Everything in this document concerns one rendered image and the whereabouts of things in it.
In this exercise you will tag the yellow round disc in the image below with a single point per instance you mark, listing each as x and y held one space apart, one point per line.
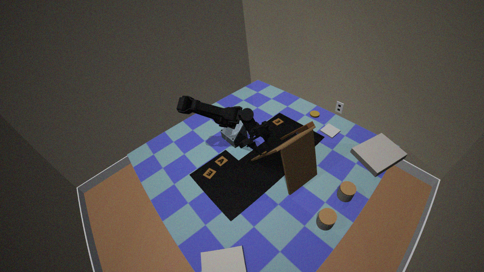
314 114

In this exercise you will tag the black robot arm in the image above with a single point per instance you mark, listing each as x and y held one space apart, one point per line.
225 117

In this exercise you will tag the grey cylindrical container with tan lid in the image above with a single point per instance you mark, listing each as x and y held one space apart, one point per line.
346 191
326 219

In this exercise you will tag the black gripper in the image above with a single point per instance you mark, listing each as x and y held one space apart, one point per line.
249 141

